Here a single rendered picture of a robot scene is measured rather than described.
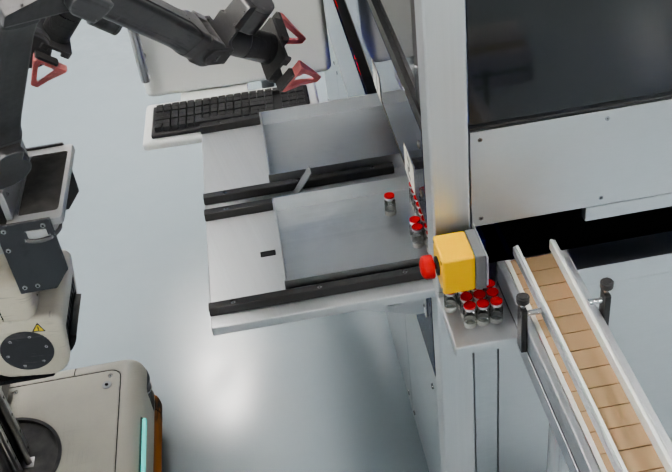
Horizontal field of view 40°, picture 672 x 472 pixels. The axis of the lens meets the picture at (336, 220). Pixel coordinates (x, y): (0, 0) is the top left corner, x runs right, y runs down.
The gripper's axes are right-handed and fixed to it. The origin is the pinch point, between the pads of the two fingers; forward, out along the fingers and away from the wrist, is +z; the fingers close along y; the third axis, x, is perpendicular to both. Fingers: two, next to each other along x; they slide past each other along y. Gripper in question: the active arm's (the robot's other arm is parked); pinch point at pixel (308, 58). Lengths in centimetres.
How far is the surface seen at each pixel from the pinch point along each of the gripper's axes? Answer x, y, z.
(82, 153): 184, 126, 58
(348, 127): 21.9, 6.5, 29.6
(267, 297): 22.4, -39.0, -7.8
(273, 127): 33.6, 13.6, 18.7
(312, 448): 97, -40, 56
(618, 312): -8, -57, 47
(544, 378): -11, -72, 12
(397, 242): 10.2, -33.1, 16.6
